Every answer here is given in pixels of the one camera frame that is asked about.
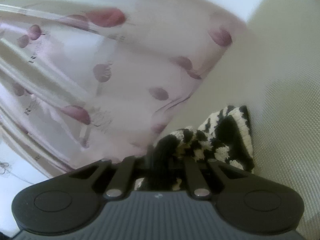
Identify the beige woven mattress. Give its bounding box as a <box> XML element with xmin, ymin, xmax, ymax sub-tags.
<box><xmin>164</xmin><ymin>0</ymin><xmax>319</xmax><ymax>239</ymax></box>

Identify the black white knitted garment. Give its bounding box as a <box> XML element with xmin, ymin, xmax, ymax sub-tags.
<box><xmin>134</xmin><ymin>106</ymin><xmax>255</xmax><ymax>191</ymax></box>

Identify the pink leaf-print curtain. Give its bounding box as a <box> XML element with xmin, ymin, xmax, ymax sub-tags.
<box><xmin>1</xmin><ymin>0</ymin><xmax>246</xmax><ymax>177</ymax></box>

